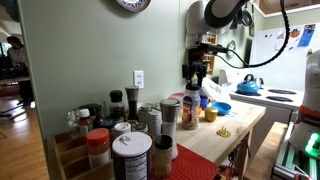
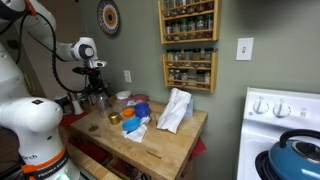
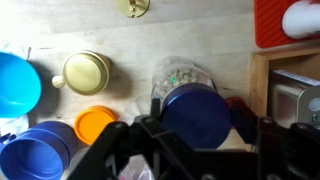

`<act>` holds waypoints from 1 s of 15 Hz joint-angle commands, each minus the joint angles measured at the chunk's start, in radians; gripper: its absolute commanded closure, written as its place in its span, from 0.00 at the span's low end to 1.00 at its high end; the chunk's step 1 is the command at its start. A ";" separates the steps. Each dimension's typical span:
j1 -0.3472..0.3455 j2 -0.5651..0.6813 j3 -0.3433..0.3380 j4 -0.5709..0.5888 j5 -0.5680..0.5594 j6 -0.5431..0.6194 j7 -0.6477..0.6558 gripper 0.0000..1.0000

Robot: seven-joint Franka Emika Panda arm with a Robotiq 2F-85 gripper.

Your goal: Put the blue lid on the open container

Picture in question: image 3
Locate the clear plastic nut container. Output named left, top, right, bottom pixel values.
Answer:
left=151, top=55, right=218, bottom=108

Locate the light blue plastic bowl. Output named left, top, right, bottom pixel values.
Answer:
left=0, top=51, right=43, bottom=119

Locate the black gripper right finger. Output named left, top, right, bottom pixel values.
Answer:
left=231, top=99, right=320, bottom=180

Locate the white pepper mill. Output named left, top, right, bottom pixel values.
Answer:
left=281, top=0, right=320, bottom=40

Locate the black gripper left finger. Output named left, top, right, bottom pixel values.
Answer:
left=68, top=97, right=208, bottom=180

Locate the small red object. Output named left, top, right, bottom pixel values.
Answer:
left=224, top=96, right=244, bottom=108

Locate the dark blue round lid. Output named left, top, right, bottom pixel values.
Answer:
left=159, top=83, right=233, bottom=150

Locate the red ribbed silicone mat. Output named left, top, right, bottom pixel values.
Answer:
left=253, top=0, right=320, bottom=49

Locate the gold perforated metal disk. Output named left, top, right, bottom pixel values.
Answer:
left=114, top=0, right=151, bottom=19

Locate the orange plastic lid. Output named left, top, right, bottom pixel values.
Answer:
left=73, top=105, right=119, bottom=146

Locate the dark blue plastic cup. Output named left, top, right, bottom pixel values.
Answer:
left=0, top=120, right=79, bottom=180

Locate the silver metal appliance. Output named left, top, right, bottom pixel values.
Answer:
left=266, top=69, right=320, bottom=129

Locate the wooden tray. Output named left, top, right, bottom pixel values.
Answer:
left=249, top=46, right=320, bottom=118

